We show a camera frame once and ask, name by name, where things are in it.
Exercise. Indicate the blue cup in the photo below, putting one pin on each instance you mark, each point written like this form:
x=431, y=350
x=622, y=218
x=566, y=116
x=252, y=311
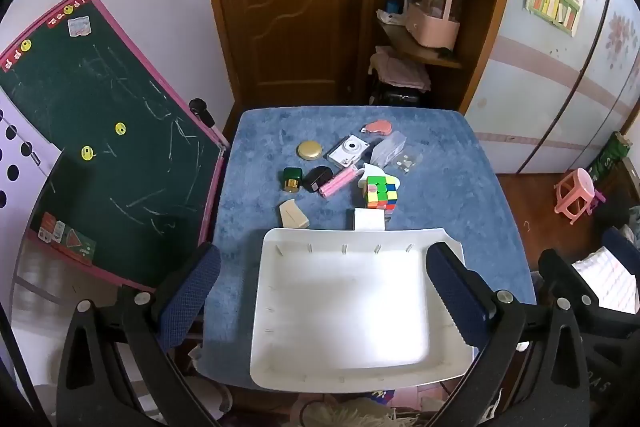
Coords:
x=394, y=6

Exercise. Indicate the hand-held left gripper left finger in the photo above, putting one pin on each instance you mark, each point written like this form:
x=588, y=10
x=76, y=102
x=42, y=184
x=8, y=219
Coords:
x=190, y=292

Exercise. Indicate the pink correction tape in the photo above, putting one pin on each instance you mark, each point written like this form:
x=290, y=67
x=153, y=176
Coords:
x=377, y=127

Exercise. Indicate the white charger adapter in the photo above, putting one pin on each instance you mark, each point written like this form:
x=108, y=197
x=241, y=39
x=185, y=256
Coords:
x=369, y=219

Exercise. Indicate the white toy camera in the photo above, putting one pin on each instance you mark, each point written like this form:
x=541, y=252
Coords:
x=350, y=150

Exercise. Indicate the green bag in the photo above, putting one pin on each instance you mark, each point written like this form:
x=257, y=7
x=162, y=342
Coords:
x=607, y=159

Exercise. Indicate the wooden corner shelf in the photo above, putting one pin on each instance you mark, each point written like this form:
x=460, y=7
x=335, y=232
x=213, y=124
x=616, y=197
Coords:
x=495, y=7

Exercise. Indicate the pink rectangular case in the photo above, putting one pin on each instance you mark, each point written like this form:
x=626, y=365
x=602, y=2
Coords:
x=339, y=182

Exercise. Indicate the round gold tin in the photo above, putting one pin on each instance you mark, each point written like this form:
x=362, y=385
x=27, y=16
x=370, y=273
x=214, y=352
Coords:
x=311, y=150

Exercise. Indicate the pink basket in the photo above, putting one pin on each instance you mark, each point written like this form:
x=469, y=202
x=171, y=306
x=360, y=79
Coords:
x=432, y=32

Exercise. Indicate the black knob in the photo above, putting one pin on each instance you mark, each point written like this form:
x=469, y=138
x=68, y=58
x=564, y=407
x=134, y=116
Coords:
x=200, y=109

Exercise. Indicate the white plastic tray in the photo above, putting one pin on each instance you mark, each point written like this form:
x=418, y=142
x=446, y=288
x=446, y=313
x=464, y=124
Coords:
x=350, y=307

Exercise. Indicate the black bag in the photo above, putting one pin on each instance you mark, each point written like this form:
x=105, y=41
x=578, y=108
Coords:
x=395, y=98

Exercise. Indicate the white sticker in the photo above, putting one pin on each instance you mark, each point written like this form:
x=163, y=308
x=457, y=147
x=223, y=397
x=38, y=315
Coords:
x=79, y=27

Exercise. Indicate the pink framed chalkboard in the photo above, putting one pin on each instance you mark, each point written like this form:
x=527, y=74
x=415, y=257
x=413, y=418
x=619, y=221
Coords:
x=100, y=107

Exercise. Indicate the flowered sliding wardrobe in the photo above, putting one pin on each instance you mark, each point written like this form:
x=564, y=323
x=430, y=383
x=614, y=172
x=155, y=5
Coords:
x=550, y=82

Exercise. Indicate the perfume bottle green cap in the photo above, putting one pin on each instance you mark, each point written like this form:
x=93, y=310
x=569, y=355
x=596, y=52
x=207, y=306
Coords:
x=407, y=162
x=291, y=176

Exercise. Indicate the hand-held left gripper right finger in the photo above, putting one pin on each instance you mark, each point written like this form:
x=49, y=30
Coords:
x=452, y=292

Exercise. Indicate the white perforated board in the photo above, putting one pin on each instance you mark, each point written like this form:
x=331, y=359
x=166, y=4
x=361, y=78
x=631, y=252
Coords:
x=15, y=142

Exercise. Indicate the pink plastic stool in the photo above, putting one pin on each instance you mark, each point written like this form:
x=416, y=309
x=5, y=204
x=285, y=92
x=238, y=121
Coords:
x=575, y=192

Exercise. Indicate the white quilt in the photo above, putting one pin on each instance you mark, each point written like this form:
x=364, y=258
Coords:
x=602, y=277

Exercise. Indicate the colourful puzzle cube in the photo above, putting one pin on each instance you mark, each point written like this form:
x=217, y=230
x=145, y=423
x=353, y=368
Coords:
x=380, y=193

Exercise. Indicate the small black device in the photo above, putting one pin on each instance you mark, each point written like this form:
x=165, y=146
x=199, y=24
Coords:
x=316, y=179

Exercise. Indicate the beige fringed rug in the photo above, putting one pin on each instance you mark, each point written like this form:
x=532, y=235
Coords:
x=350, y=414

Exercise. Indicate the beige block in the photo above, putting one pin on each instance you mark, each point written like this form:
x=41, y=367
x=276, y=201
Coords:
x=292, y=214

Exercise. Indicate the brown wooden door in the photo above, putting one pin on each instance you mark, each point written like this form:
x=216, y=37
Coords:
x=280, y=32

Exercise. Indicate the picture card set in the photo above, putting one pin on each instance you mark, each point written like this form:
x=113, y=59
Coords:
x=65, y=237

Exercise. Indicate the pink folded cloth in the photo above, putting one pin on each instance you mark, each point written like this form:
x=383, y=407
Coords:
x=400, y=72

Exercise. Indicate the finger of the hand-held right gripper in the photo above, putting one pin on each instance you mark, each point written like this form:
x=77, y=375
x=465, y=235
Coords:
x=555, y=267
x=622, y=244

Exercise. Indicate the white papers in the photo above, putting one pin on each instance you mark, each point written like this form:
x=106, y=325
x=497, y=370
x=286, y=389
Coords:
x=390, y=18

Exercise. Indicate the blue plush tablecloth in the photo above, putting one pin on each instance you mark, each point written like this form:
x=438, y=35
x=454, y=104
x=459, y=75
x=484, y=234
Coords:
x=450, y=187

